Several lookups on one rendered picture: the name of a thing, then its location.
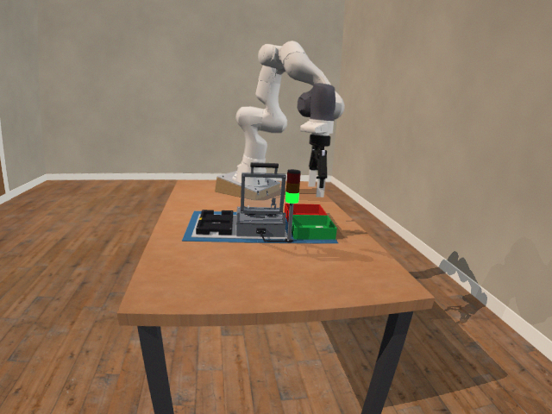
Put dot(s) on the red open-top bin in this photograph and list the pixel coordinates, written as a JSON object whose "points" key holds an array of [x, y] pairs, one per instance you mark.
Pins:
{"points": [[305, 209]]}

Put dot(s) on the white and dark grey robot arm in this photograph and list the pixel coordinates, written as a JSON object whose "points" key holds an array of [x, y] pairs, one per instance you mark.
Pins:
{"points": [[319, 104]]}

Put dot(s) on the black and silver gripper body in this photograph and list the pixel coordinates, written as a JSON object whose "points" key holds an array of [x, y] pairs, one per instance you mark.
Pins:
{"points": [[319, 142]]}

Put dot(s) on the green bin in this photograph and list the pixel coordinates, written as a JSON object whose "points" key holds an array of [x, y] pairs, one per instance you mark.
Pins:
{"points": [[308, 230]]}

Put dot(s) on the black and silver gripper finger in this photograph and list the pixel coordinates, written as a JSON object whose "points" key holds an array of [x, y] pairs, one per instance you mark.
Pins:
{"points": [[313, 169], [321, 169]]}

